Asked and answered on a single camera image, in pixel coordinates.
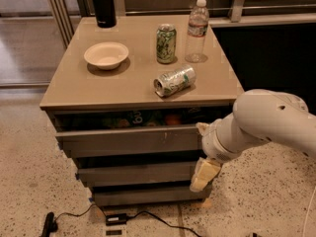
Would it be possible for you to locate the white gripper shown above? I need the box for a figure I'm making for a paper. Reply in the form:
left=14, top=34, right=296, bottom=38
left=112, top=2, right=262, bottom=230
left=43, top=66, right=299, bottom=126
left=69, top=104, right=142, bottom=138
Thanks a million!
left=190, top=118, right=241, bottom=193

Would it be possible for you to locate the grey top drawer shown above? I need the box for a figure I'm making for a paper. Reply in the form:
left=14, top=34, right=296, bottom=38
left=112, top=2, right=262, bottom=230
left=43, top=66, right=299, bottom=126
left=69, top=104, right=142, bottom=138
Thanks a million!
left=56, top=106, right=231, bottom=158

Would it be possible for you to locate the grey drawer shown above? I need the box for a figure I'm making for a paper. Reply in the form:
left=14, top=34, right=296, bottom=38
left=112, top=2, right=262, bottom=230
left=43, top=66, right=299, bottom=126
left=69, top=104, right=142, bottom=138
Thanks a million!
left=56, top=106, right=231, bottom=158
left=77, top=150, right=204, bottom=187
left=92, top=181, right=211, bottom=206

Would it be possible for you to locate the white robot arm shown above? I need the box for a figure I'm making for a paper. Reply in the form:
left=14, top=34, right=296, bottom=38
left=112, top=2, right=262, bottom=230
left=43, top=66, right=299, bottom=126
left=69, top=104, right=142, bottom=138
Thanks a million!
left=190, top=89, right=316, bottom=193

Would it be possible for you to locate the grey drawer cabinet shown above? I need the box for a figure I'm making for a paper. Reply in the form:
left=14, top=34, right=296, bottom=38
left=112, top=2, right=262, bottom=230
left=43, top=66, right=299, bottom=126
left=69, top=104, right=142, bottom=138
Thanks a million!
left=39, top=15, right=245, bottom=207

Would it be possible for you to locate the grey bottom drawer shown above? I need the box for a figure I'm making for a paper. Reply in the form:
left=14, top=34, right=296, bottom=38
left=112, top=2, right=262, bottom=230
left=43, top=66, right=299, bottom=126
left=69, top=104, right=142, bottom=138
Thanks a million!
left=92, top=181, right=211, bottom=206

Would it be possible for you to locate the grey middle drawer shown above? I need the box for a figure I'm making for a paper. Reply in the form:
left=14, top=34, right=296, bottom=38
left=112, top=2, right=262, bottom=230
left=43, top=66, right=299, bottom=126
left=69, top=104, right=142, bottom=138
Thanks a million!
left=77, top=150, right=204, bottom=187

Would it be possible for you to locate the dark snack packet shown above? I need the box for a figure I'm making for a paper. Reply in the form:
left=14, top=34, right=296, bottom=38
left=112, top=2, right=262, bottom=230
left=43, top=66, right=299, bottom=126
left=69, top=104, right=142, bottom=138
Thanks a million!
left=181, top=108, right=208, bottom=123

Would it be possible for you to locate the orange fruit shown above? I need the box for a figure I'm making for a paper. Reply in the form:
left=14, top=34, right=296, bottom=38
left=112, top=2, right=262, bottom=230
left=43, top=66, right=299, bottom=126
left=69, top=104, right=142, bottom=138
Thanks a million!
left=165, top=114, right=182, bottom=125

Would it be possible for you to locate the lying green soda can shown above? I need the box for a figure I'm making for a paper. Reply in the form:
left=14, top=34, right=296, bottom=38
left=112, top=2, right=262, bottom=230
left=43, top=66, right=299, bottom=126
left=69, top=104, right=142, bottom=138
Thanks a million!
left=154, top=64, right=197, bottom=97

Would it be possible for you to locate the green chip bag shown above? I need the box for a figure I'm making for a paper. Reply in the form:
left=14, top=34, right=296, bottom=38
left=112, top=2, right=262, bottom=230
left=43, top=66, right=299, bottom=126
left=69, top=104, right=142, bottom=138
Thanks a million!
left=102, top=111, right=165, bottom=128

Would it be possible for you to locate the black power adapter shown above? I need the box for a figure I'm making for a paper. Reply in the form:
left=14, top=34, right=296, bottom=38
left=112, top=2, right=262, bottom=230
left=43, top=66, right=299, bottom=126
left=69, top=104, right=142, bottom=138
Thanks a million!
left=106, top=213, right=127, bottom=226

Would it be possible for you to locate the upright green soda can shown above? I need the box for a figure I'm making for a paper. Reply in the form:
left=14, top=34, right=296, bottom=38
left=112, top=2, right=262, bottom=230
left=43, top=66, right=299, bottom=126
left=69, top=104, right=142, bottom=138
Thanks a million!
left=156, top=24, right=177, bottom=64

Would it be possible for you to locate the clear plastic water bottle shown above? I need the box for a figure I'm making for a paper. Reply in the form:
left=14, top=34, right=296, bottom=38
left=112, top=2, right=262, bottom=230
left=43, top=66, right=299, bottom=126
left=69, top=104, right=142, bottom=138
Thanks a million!
left=185, top=0, right=209, bottom=63

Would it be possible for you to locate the white paper bowl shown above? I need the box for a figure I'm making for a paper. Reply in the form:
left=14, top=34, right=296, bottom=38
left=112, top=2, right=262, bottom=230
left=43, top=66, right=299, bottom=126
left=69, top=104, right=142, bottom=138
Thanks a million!
left=84, top=42, right=129, bottom=70

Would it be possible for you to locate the black insulated bottle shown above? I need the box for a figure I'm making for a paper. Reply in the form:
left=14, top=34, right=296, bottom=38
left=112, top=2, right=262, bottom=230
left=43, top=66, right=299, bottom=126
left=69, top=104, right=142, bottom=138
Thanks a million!
left=93, top=0, right=117, bottom=28

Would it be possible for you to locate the black plug left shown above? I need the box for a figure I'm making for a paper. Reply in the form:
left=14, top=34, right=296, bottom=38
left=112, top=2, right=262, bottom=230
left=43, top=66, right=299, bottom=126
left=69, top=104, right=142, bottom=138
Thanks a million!
left=40, top=212, right=58, bottom=237

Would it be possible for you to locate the black power cable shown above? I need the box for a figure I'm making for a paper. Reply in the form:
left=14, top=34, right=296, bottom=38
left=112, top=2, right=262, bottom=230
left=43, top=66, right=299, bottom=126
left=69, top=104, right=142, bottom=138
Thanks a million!
left=53, top=203, right=203, bottom=237

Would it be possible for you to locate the white cable right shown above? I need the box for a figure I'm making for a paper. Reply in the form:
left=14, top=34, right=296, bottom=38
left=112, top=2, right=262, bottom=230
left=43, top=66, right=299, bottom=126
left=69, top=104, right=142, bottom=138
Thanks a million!
left=301, top=185, right=316, bottom=237

